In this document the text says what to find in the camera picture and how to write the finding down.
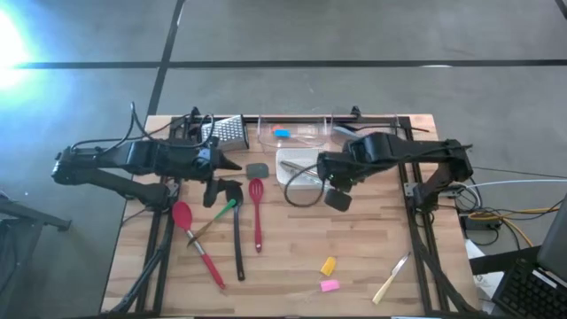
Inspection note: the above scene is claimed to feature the black aluminium table frame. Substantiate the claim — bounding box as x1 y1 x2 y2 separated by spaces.
110 105 479 318

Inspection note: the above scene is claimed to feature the black slotted turner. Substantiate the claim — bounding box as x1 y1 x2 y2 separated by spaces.
224 180 246 283

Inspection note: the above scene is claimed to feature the orange brush with clear handle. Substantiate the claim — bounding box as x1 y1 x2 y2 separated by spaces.
270 124 311 138

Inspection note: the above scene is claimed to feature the metal box grater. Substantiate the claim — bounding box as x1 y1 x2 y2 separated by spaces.
201 113 250 152

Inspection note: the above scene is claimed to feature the black keyboard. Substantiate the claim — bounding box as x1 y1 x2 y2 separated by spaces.
492 259 567 319

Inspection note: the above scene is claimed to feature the red spoon with metal neck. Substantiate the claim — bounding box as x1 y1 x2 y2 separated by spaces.
171 200 228 292

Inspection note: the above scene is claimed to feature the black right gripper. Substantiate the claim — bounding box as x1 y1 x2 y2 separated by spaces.
316 152 355 213

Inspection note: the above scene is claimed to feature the white paper sheet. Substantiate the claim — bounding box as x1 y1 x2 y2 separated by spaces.
463 238 506 307

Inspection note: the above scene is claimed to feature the white cable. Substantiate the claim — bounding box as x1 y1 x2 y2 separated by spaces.
460 177 567 191

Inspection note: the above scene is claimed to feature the dark grey cart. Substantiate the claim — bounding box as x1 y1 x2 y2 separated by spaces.
0 191 73 319

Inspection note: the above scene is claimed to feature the black computer desk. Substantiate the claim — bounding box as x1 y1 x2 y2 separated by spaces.
468 245 567 319

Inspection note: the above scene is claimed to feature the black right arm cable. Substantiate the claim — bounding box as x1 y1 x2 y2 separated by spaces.
283 161 329 208

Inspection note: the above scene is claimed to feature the computer monitor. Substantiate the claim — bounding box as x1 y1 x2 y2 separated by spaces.
535 192 567 284

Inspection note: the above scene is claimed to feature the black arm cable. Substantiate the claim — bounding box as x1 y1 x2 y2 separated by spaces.
283 161 329 208
69 101 216 150

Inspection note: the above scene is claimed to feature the yellow cable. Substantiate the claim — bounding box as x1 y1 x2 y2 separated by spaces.
467 206 563 249

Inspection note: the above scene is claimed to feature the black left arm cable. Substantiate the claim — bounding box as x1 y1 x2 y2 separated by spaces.
69 101 216 150

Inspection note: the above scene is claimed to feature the slim metal knife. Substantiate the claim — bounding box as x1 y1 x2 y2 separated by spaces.
280 159 321 178

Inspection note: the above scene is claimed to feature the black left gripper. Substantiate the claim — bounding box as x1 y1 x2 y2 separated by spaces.
194 141 244 208

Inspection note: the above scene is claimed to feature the cream handled knife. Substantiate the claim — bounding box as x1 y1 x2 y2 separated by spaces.
370 251 412 306

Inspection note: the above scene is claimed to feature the red slotted spatula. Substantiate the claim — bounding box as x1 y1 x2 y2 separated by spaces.
247 177 266 254

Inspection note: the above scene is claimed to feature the yellow eraser block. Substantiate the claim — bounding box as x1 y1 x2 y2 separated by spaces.
319 255 338 278

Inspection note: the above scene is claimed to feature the white rectangular plastic bin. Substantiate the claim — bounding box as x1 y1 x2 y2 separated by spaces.
276 147 331 191

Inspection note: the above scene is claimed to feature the black power box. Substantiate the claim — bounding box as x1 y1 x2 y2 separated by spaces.
460 214 493 232

